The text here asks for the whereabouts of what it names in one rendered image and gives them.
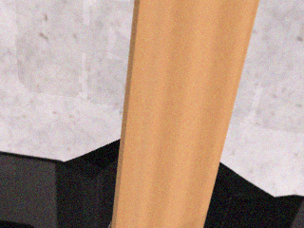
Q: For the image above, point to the light wooden board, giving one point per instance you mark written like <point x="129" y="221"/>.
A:
<point x="184" y="68"/>

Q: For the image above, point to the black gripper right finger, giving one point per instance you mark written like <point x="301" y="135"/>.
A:
<point x="236" y="203"/>

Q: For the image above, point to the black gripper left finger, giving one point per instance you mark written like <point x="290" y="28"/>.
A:
<point x="47" y="193"/>

